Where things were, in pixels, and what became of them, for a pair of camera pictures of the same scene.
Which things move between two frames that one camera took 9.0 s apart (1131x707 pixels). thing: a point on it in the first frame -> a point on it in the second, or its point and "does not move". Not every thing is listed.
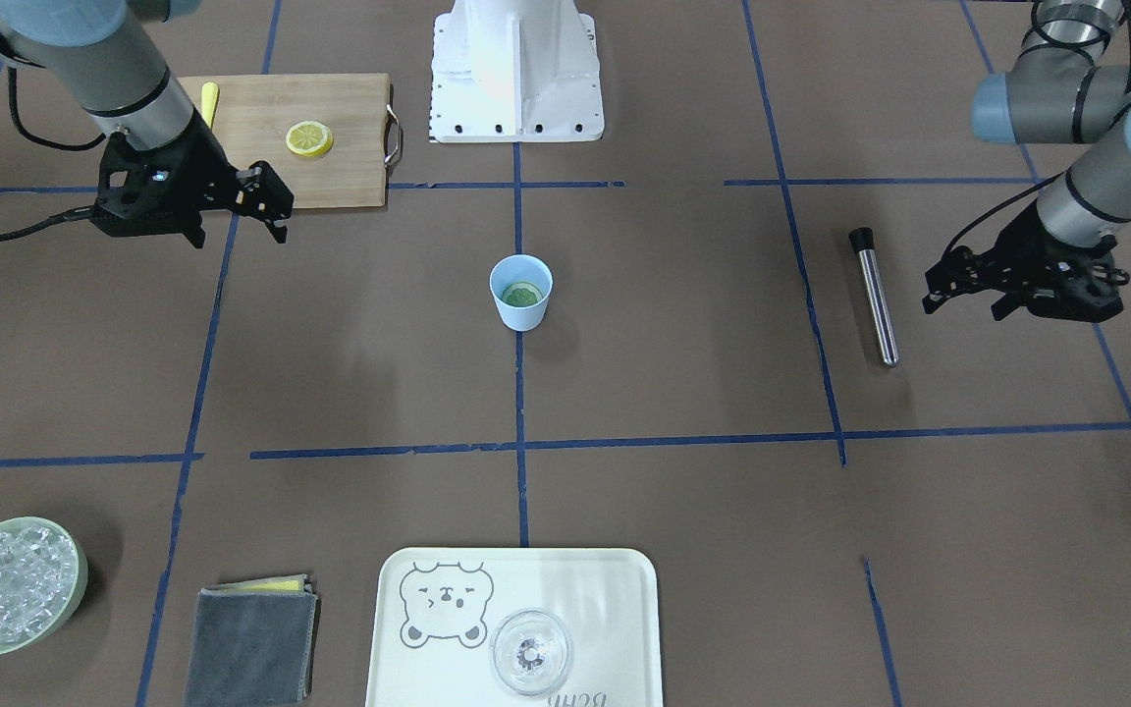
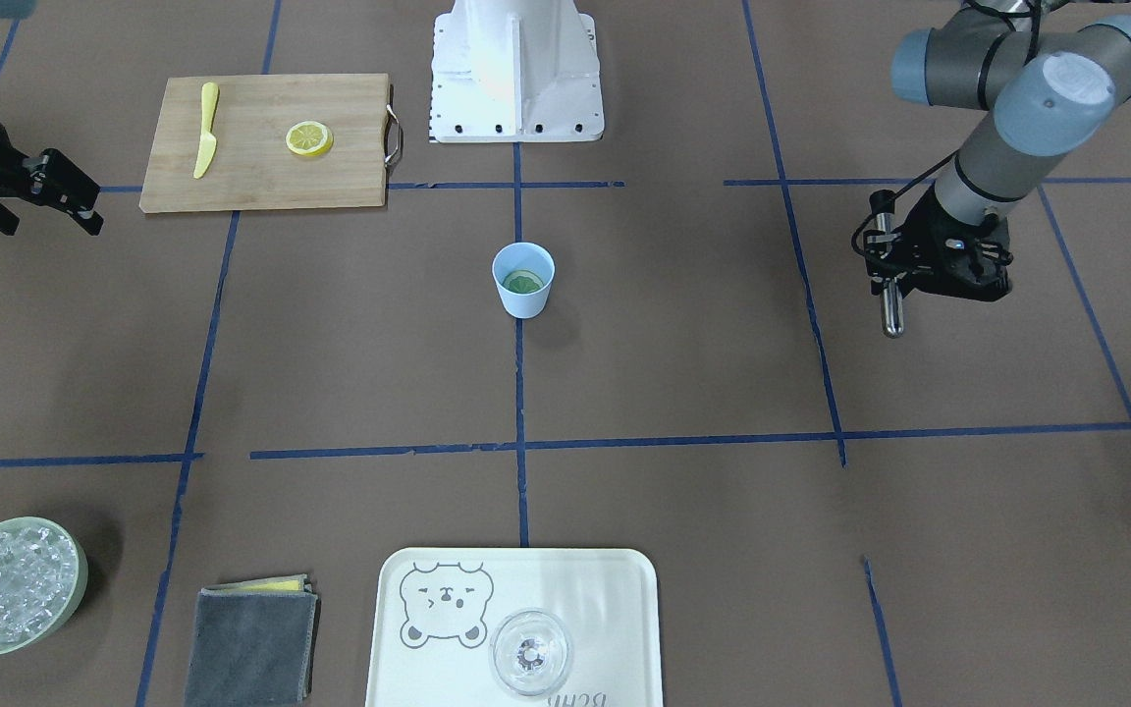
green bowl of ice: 9,583 does not move
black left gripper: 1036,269 -> 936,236
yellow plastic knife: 209,100 does not move
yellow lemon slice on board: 309,138 does not move
